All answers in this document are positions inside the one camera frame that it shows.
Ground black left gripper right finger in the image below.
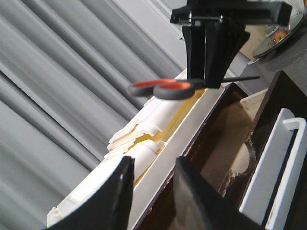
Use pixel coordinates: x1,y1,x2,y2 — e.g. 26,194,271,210
175,157,263,230

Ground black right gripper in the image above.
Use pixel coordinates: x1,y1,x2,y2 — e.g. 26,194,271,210
170,0,293,89

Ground grey orange scissors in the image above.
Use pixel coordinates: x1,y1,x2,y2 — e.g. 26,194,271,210
127,76,260,101

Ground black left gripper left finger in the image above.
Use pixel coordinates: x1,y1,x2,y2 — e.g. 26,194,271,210
47,156,134,230

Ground white plastic tray organizer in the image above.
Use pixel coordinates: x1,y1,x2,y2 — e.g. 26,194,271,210
47,87,225,230

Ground round mirror with stand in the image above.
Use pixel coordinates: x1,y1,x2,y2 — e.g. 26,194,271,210
253,12,306,59

